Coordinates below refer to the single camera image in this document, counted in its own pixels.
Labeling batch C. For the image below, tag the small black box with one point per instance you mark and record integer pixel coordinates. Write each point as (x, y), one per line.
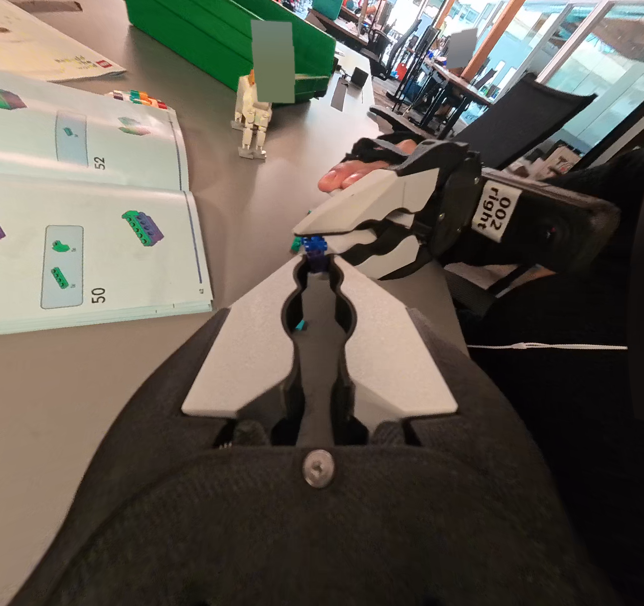
(360, 77)

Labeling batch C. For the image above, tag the open pale blue instruction booklet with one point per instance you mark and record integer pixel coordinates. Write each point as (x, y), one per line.
(126, 173)

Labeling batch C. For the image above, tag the green plastic bin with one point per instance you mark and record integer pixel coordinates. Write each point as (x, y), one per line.
(176, 17)

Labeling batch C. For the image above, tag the person's right hand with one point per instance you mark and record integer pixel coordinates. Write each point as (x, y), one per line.
(347, 176)

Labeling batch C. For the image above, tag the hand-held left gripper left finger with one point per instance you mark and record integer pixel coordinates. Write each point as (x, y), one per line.
(236, 359)

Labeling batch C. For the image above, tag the orange wooden pillar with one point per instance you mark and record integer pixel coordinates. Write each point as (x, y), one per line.
(503, 23)

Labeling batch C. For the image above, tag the closed white instruction booklet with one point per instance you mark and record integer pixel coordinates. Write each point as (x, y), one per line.
(40, 48)

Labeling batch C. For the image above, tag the rainbow coloured lego piece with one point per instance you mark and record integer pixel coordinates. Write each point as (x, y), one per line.
(141, 98)

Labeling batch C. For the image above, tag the cardboard box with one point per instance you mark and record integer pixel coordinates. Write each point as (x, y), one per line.
(561, 161)

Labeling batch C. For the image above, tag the white lego unicorn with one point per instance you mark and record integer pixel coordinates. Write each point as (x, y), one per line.
(251, 113)

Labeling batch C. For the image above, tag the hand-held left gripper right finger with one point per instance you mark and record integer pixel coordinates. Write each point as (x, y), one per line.
(397, 359)

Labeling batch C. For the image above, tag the dark grey card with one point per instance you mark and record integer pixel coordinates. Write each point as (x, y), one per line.
(338, 94)

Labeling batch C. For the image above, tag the black office chair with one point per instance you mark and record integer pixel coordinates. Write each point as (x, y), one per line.
(528, 113)

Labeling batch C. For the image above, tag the blue purple lego assembly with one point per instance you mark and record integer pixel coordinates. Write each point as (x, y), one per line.
(316, 249)

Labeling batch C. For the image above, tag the dark office desk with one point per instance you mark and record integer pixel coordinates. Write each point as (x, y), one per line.
(468, 85)

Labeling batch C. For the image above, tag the person's right forearm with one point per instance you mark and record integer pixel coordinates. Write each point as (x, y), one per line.
(614, 178)

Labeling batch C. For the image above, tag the person's body in black clothing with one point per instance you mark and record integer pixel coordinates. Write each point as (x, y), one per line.
(553, 415)

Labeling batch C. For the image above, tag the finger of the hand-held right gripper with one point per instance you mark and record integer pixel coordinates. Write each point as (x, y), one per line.
(392, 264)
(362, 201)

